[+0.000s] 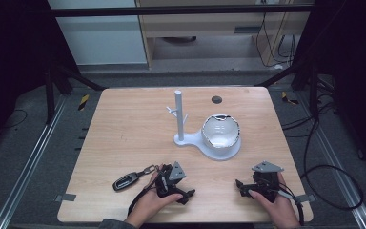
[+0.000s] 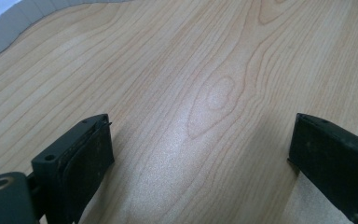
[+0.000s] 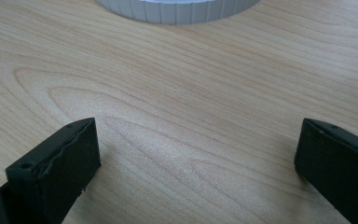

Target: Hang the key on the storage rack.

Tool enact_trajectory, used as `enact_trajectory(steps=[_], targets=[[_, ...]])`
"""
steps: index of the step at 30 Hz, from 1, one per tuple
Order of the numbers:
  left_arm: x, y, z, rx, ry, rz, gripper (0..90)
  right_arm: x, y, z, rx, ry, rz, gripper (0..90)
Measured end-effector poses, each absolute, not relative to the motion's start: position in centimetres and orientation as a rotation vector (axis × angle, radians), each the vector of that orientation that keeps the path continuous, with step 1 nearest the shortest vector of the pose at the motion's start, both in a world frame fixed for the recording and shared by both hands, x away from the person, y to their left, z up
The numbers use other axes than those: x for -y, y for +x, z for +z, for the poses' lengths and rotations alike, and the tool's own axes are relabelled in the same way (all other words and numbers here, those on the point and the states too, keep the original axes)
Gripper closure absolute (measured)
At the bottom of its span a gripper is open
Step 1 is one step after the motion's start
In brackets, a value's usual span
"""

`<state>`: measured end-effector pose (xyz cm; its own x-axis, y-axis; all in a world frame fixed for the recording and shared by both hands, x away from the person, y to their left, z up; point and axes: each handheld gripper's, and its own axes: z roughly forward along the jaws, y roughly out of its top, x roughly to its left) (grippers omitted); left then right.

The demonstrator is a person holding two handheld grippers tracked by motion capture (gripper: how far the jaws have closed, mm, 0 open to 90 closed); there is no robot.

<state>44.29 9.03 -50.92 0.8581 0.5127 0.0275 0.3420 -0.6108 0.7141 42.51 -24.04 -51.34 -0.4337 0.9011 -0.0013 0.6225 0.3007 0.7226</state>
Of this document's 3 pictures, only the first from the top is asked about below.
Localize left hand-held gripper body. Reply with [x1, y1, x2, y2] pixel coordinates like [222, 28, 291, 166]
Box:
[153, 160, 188, 198]

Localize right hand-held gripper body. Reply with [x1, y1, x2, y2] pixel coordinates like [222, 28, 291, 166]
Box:
[250, 160, 285, 203]

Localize black car key with carabiner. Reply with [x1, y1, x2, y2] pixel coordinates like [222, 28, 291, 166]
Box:
[112, 163, 157, 192]

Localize person's right hand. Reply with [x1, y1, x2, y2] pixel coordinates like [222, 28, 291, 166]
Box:
[248, 171, 301, 229]

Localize person's left hand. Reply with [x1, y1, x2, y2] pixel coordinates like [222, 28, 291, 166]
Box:
[124, 163, 184, 229]

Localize grey tape piece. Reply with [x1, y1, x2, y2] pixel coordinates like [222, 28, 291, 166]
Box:
[54, 193, 77, 203]
[294, 194, 317, 204]

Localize white hook stand with base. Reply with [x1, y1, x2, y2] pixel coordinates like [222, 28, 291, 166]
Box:
[166, 89, 242, 161]

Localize white bowl with silver rim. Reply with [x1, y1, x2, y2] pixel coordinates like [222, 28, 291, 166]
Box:
[200, 114, 241, 149]

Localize yellow black striped tape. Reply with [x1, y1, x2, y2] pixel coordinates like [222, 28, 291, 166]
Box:
[77, 94, 91, 112]
[280, 91, 300, 106]

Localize light wooden desk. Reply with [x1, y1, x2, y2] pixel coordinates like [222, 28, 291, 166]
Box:
[134, 0, 314, 72]

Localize white cabinet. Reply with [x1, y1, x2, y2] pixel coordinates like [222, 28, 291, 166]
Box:
[47, 0, 149, 67]

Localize gripper cable with grey plug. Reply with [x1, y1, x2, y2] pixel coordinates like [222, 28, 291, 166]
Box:
[275, 180, 306, 227]

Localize black gripper wrist strap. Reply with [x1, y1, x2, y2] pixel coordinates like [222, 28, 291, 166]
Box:
[127, 171, 160, 217]

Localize aluminium floor rail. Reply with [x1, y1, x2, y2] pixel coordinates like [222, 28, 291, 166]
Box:
[301, 92, 366, 229]
[0, 96, 67, 229]

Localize black floor cable loop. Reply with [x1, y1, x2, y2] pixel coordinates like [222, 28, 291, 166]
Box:
[299, 118, 365, 212]

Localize black metal frame stand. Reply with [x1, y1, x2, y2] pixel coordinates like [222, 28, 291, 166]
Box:
[254, 61, 320, 123]
[44, 61, 106, 126]

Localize black hanging cables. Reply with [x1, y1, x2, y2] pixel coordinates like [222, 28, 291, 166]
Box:
[254, 11, 297, 70]

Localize thin black floor cable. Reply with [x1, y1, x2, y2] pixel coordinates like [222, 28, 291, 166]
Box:
[0, 109, 29, 130]

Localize black metal frame crossbar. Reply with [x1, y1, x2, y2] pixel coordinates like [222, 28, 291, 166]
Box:
[49, 3, 315, 18]

